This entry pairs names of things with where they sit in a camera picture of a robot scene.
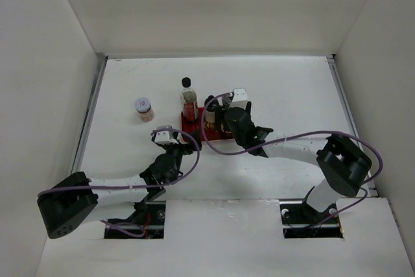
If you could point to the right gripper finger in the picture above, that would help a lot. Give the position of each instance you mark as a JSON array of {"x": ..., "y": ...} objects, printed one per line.
[
  {"x": 217, "y": 115},
  {"x": 249, "y": 108}
]

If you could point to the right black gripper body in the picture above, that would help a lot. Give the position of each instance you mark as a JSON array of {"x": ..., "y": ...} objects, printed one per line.
[{"x": 238, "y": 139}]

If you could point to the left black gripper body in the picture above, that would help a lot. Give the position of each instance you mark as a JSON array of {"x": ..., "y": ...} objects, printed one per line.
[{"x": 177, "y": 150}]

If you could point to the white label dark bottle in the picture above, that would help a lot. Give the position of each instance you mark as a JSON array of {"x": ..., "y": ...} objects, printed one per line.
[{"x": 209, "y": 117}]

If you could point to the black cap sauce bottle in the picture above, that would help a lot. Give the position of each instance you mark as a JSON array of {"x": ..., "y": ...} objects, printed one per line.
[{"x": 189, "y": 101}]

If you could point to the white lid condiment jar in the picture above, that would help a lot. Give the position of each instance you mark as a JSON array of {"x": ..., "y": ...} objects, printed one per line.
[{"x": 144, "y": 109}]

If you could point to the red lid spice jar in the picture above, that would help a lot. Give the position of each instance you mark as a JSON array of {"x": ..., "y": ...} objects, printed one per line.
[{"x": 225, "y": 129}]

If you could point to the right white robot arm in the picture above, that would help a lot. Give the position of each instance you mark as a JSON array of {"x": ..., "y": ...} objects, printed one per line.
[{"x": 343, "y": 164}]

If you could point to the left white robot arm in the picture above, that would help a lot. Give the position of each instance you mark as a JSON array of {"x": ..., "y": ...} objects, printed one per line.
[{"x": 119, "y": 203}]

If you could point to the red rectangular tray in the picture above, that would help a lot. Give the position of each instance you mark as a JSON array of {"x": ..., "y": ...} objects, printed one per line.
[{"x": 199, "y": 124}]

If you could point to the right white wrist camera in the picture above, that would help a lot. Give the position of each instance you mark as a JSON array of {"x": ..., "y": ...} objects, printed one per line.
[{"x": 239, "y": 98}]

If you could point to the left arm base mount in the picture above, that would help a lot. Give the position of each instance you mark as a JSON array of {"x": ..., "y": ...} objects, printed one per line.
[{"x": 146, "y": 222}]

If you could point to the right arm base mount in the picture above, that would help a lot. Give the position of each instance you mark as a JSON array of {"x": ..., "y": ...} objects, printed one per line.
[{"x": 301, "y": 222}]

